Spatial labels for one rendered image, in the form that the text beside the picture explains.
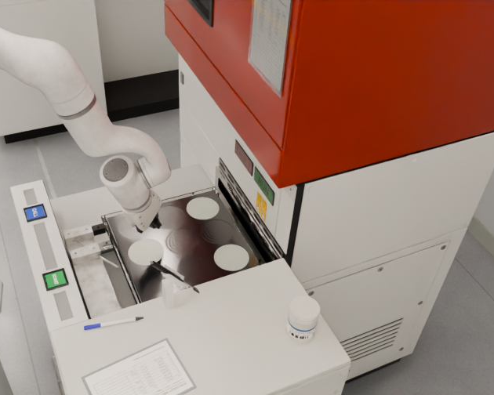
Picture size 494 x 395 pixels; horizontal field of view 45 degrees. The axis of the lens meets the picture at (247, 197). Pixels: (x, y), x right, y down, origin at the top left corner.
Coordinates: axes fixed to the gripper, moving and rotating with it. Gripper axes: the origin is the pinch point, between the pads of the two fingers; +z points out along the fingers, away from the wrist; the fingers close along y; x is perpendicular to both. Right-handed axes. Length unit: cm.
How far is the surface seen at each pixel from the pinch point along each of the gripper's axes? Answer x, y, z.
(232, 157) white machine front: 7.9, -29.7, 6.8
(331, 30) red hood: 38, -37, -54
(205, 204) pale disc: 4.3, -15.6, 15.9
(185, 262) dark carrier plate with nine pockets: 11.7, 5.3, 6.2
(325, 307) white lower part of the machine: 47, -7, 39
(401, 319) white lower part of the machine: 69, -24, 77
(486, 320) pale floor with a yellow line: 103, -54, 133
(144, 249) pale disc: -0.7, 7.0, 5.4
